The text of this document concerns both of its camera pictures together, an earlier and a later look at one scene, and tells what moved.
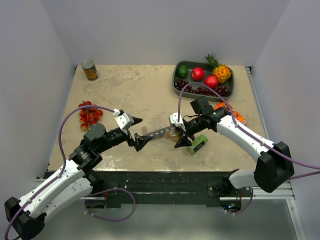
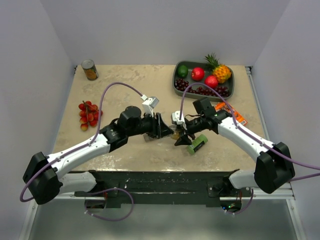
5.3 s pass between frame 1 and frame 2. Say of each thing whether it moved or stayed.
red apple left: stayed
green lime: stayed
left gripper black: moved
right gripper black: stayed
